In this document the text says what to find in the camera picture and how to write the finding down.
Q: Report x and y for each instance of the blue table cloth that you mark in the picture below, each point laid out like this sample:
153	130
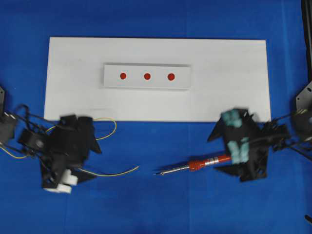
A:
201	202

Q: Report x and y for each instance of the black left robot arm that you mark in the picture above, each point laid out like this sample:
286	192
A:
33	138

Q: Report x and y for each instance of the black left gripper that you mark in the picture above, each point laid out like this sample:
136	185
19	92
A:
69	146

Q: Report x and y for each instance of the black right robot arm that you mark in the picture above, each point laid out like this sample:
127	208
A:
277	136

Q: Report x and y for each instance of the small raised white plate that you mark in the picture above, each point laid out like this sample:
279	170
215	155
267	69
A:
147	76

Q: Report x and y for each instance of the red handled soldering iron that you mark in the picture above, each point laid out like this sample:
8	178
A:
195	165

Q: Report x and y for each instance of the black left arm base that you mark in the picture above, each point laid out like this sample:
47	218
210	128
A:
2	97

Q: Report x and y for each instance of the large white foam board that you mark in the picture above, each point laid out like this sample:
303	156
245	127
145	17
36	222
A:
225	74

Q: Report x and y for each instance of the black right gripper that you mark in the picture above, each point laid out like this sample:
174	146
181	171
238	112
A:
239	132

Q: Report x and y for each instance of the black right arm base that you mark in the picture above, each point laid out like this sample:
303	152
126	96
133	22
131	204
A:
304	92

